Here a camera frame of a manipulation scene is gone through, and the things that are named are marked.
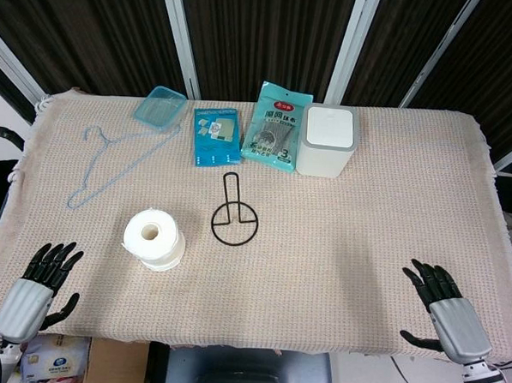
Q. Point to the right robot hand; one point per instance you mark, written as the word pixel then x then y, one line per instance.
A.
pixel 459 322

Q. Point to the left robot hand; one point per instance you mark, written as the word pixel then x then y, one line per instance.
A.
pixel 23 301

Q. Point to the white toilet paper roll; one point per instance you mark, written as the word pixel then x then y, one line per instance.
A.
pixel 152 239

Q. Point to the tissue pack with print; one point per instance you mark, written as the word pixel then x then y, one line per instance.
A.
pixel 56 363

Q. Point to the brown cardboard box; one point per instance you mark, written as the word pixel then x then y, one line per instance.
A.
pixel 118 364

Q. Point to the beige woven table cloth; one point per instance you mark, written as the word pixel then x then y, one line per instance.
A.
pixel 322 246

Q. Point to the black chair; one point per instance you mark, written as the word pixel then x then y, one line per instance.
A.
pixel 246 373

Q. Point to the white square trash bin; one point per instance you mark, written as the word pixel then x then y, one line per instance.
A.
pixel 326 140

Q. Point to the clear blue plastic container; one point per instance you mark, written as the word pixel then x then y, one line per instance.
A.
pixel 160 108

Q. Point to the blue flat product package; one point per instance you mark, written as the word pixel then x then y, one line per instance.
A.
pixel 216 137

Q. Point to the teal steel wool package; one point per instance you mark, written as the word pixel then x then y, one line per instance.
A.
pixel 275 128

